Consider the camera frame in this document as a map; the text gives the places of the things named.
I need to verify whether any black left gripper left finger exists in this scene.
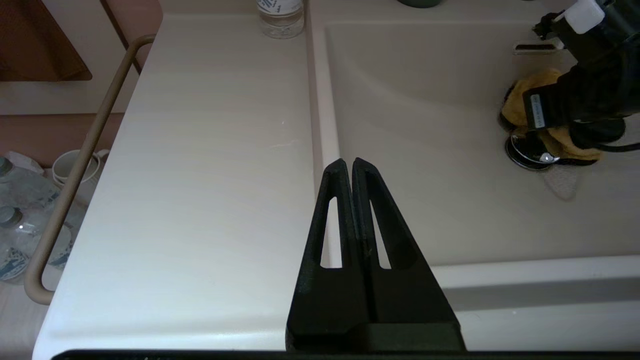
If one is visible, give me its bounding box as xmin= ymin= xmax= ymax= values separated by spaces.
xmin=286 ymin=158 xmax=373 ymax=351

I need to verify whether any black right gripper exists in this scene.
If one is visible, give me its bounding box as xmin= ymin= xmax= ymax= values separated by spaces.
xmin=522 ymin=62 xmax=628 ymax=130

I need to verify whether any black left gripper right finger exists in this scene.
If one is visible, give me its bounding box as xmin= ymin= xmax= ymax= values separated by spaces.
xmin=352 ymin=157 xmax=466 ymax=351

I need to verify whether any yellow cloth with black trim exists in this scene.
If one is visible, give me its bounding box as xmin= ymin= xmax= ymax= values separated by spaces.
xmin=500 ymin=67 xmax=603 ymax=167

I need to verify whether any white sink basin vanity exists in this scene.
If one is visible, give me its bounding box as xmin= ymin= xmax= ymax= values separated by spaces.
xmin=32 ymin=0 xmax=640 ymax=360

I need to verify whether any chrome drain stopper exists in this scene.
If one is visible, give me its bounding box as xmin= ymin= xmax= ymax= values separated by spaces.
xmin=505 ymin=132 xmax=561 ymax=172

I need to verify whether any empty clear plastic bottle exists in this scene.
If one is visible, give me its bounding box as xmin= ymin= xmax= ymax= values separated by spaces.
xmin=257 ymin=0 xmax=306 ymax=40

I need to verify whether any beige towel bar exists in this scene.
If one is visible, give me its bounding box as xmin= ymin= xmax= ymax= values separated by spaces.
xmin=25 ymin=34 xmax=159 ymax=306

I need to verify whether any white mug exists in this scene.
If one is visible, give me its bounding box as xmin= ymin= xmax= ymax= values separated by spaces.
xmin=52 ymin=148 xmax=112 ymax=206

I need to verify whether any plastic-wrapped water bottle pack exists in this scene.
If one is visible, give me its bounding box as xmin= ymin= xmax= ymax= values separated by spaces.
xmin=0 ymin=150 xmax=88 ymax=284

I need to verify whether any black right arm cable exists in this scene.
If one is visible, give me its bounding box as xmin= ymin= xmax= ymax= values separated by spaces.
xmin=595 ymin=141 xmax=640 ymax=153

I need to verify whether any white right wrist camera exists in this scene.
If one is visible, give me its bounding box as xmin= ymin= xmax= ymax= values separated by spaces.
xmin=532 ymin=0 xmax=607 ymax=42

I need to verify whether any brown wall holder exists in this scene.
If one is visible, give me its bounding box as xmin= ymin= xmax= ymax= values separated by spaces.
xmin=0 ymin=0 xmax=95 ymax=83

